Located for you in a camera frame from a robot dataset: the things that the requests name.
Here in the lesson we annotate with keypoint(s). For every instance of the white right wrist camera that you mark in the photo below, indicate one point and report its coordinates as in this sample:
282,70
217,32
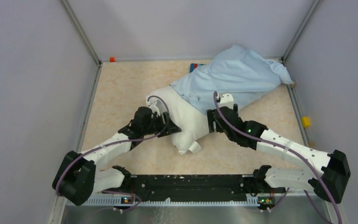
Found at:
225,100

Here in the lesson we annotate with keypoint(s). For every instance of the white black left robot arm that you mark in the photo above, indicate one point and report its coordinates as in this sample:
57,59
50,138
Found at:
111,145

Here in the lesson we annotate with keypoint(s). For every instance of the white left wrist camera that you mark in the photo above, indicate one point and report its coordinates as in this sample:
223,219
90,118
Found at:
157,107

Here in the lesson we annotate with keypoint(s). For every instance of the yellow toy block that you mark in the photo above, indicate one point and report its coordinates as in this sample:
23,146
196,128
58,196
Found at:
305,121

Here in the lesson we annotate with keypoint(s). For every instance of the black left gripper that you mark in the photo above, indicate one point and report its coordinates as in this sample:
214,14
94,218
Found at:
168,128

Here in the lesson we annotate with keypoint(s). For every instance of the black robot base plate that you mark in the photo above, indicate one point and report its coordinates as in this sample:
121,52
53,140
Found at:
194,188

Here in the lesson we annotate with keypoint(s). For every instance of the white pillow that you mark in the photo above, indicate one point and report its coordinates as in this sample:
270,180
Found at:
192,122

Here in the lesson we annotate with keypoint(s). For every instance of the light blue pillowcase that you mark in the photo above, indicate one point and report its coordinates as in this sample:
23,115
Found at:
243,73

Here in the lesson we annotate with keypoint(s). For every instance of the small wooden block near rail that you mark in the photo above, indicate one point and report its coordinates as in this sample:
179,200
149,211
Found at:
311,144

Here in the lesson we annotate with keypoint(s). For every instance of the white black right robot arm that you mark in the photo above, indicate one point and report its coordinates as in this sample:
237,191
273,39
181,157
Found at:
326,174

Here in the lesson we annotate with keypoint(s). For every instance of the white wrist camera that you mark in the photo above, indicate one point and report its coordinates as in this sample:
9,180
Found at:
225,100
157,107

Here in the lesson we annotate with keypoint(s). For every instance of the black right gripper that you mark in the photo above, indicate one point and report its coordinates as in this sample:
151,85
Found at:
211,120

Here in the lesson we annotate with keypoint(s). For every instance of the multicolour toy brick stack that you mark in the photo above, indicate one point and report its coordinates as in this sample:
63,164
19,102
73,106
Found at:
193,66

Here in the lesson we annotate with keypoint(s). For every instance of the aluminium front frame rail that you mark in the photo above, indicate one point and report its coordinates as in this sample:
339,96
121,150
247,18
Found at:
126,201

